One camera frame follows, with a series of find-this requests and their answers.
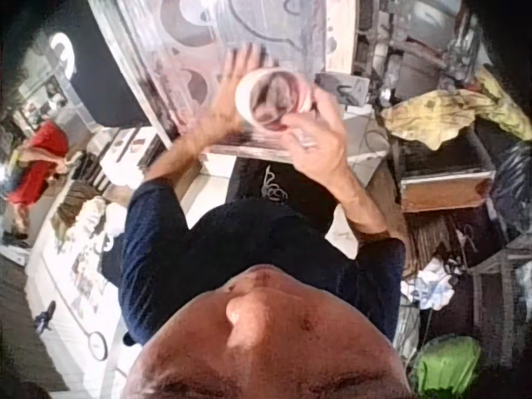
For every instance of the green bag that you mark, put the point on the green bag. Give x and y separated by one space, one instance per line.
446 365

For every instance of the black board with white mark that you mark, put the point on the black board with white mark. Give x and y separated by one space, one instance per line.
104 83

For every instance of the person's right hand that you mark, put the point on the person's right hand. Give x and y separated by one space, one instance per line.
324 149

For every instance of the metal machine frame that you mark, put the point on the metal machine frame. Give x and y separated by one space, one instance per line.
407 45

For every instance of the white crumpled cloth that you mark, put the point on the white crumpled cloth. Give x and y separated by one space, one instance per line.
434 282

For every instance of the yellow crumpled cloth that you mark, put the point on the yellow crumpled cloth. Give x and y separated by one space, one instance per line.
449 112

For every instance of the person's left hand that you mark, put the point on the person's left hand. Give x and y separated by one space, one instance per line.
220 112

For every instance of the heap of clutter on table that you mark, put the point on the heap of clutter on table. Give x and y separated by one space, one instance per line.
85 249

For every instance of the wooden box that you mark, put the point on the wooden box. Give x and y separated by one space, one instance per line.
444 183

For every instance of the white tape roll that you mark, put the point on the white tape roll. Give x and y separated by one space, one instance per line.
245 99

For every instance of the red cloth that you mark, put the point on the red cloth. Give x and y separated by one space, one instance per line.
39 166

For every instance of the black cloth with white scribble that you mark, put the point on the black cloth with white scribble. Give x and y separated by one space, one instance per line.
291 183

